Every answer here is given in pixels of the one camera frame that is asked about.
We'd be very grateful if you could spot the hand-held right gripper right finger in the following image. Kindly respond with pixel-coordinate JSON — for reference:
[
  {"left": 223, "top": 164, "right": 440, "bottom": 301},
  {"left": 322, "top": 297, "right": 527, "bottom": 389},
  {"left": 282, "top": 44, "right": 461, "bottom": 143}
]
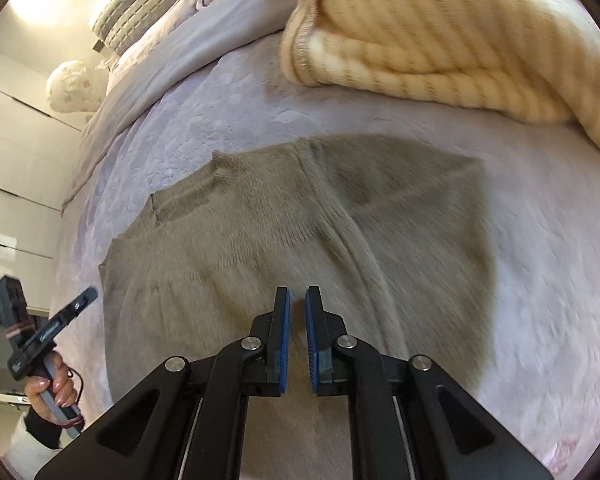
[{"left": 305, "top": 285, "right": 556, "bottom": 480}]

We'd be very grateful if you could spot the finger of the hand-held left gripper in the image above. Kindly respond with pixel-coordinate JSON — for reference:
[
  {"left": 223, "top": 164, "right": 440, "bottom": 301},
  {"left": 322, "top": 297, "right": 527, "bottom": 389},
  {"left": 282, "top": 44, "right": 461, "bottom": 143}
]
[{"left": 54, "top": 286, "right": 99, "bottom": 323}]

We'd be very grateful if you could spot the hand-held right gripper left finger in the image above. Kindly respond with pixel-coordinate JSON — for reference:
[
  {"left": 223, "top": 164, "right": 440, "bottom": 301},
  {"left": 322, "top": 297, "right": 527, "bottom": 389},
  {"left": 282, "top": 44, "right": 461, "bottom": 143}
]
[{"left": 32, "top": 286, "right": 293, "bottom": 480}]

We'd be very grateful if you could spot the grey-green knit sweater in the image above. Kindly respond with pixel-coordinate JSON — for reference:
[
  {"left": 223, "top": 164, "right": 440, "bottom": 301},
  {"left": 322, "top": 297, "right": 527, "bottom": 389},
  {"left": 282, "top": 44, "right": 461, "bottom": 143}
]
[{"left": 97, "top": 132, "right": 501, "bottom": 480}]

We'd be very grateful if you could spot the person's left forearm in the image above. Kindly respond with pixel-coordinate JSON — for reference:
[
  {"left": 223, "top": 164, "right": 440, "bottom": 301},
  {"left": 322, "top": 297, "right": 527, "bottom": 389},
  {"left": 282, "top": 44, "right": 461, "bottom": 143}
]
[{"left": 7, "top": 407, "right": 66, "bottom": 466}]

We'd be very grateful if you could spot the person's left hand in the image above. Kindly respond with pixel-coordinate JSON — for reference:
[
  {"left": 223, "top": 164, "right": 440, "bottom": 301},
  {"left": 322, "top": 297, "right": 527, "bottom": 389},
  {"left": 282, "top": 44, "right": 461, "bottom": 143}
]
[{"left": 24, "top": 352, "right": 81, "bottom": 428}]

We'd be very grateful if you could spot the white wardrobe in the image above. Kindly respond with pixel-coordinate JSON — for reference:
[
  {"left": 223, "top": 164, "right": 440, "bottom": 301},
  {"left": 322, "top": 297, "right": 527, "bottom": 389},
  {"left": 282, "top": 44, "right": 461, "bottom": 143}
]
[{"left": 0, "top": 25, "right": 106, "bottom": 311}]

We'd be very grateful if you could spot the white patterned round pillow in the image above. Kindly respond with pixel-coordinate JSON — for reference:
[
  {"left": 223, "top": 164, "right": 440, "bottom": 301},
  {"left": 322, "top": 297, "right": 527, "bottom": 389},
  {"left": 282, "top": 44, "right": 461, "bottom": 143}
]
[{"left": 46, "top": 60, "right": 103, "bottom": 116}]

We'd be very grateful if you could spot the lilac embossed bed blanket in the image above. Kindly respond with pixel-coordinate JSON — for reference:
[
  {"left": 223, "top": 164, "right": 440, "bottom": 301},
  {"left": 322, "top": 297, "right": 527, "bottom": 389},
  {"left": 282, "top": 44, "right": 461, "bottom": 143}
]
[{"left": 50, "top": 35, "right": 600, "bottom": 480}]

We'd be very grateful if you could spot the grey duvet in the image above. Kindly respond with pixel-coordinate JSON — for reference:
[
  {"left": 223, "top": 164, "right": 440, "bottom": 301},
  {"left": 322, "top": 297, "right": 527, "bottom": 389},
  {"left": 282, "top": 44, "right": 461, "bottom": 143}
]
[{"left": 62, "top": 0, "right": 306, "bottom": 206}]

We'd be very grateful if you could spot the grey ribbed pillow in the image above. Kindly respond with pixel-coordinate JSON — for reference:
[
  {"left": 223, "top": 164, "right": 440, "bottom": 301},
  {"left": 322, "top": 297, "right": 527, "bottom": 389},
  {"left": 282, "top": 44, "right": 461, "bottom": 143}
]
[{"left": 89, "top": 0, "right": 301, "bottom": 56}]

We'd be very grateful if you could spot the cream striped blanket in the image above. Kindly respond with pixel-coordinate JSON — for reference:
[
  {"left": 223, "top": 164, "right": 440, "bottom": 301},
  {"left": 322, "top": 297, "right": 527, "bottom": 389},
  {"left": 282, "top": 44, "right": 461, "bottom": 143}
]
[{"left": 280, "top": 0, "right": 600, "bottom": 166}]

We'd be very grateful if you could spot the black cable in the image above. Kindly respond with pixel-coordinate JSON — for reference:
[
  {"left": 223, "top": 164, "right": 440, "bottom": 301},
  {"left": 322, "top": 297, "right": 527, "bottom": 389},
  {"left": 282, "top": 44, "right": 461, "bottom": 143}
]
[{"left": 67, "top": 369, "right": 85, "bottom": 408}]

